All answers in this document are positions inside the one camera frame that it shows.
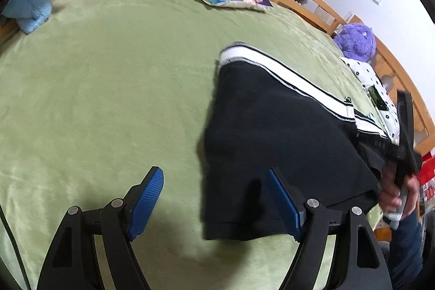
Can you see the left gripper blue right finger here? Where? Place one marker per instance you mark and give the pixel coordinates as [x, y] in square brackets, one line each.
[357, 263]

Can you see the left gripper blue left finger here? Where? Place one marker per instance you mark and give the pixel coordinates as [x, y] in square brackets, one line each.
[71, 261]

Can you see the black sweatpants with white stripe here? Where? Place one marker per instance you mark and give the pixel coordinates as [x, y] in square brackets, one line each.
[265, 115]

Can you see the right hand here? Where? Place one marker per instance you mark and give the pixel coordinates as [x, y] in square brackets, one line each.
[389, 197]

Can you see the white black dotted cloth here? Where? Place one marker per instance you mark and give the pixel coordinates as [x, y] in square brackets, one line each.
[367, 77]

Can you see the dark phone on cloth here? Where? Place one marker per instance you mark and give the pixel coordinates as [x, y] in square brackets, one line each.
[378, 97]

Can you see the purple plush toy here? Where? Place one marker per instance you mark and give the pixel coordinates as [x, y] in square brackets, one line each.
[356, 41]

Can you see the green plush bed blanket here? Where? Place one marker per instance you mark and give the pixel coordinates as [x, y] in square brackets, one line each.
[106, 89]

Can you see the light blue fleece blanket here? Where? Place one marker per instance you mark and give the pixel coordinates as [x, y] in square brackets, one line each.
[28, 14]

